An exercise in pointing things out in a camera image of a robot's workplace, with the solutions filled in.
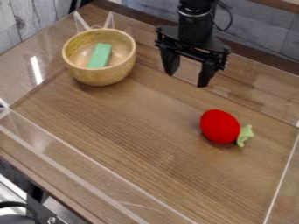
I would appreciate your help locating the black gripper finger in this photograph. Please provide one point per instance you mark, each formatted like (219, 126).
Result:
(171, 60)
(206, 73)

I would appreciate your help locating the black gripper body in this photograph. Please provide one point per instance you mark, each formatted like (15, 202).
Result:
(191, 38)

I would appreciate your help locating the green rectangular stick block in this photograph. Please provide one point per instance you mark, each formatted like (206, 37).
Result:
(100, 55)

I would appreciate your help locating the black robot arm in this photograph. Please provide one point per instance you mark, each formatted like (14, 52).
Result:
(196, 3)

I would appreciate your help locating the light wooden bowl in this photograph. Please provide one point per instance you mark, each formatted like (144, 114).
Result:
(78, 49)

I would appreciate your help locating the red plush strawberry toy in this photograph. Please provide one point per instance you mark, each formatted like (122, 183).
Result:
(220, 128)

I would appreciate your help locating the clear acrylic tray wall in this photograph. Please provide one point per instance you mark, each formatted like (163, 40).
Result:
(119, 152)

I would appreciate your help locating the black metal bracket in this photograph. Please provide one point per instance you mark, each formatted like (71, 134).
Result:
(46, 216)

